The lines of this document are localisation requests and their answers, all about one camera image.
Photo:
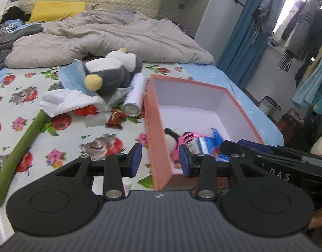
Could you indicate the red foil snack packet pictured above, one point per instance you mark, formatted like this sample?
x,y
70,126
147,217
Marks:
x,y
115,119

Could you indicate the small panda plush toy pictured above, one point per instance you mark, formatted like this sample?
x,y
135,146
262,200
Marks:
x,y
170,141

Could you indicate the white lint roller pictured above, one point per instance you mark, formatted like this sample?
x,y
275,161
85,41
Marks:
x,y
136,92

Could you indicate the blue snack packet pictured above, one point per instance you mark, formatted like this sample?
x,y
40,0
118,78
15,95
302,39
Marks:
x,y
216,147

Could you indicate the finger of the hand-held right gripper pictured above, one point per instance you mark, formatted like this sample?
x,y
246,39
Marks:
x,y
234,149
255,147

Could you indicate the beige pillow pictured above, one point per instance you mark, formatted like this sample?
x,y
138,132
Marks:
x,y
94,6

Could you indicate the red waste bin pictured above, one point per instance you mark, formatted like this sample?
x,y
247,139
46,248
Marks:
x,y
287,126

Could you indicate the person's right hand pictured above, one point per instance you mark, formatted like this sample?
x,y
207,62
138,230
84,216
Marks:
x,y
319,218

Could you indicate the grey wardrobe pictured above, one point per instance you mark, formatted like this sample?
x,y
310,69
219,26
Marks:
x,y
203,18

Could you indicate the grey penguin plush toy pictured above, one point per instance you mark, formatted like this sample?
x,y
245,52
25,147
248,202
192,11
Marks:
x,y
111,73

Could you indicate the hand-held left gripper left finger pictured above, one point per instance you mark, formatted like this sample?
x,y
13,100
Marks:
x,y
136,160

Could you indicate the white waste bin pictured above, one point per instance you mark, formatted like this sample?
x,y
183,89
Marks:
x,y
266,106

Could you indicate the blue curtain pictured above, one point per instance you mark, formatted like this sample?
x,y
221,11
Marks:
x,y
239,44

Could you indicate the blue patterned cloth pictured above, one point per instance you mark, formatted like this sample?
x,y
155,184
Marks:
x,y
14,25

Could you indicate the white paper towel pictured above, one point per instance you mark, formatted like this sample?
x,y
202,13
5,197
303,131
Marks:
x,y
69,101

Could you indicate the fruit printed tablecloth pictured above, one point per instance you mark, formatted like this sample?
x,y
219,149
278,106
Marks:
x,y
71,141

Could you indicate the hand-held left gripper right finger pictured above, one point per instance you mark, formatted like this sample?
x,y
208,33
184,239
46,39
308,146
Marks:
x,y
184,160

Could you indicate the green plush stem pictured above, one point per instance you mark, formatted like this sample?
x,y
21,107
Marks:
x,y
16,157

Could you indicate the black clothing pile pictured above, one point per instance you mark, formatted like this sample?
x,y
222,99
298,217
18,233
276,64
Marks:
x,y
15,14

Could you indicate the dark grey striped sweater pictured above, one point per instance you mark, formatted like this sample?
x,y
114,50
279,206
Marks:
x,y
302,23

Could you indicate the dark grey blanket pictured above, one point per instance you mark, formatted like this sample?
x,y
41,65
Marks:
x,y
8,36

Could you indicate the yellow pillow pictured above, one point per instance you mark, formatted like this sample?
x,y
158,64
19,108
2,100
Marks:
x,y
56,10

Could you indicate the blue basin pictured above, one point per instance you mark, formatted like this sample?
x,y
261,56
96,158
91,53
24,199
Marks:
x,y
272,42

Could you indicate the black-white striped garment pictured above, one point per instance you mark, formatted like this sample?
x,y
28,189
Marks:
x,y
285,61

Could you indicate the dark wardrobe switch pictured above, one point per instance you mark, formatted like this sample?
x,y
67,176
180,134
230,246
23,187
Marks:
x,y
181,6

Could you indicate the small white tissue sheet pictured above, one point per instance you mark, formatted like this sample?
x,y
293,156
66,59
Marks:
x,y
96,119

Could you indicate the orange cardboard box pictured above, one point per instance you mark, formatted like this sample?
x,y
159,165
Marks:
x,y
157,126

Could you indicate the grey duvet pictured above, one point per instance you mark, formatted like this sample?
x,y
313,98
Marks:
x,y
124,36

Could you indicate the blue face mask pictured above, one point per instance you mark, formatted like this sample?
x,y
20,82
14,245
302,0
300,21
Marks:
x,y
71,80

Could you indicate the cream padded garment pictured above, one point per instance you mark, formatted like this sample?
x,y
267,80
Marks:
x,y
321,147

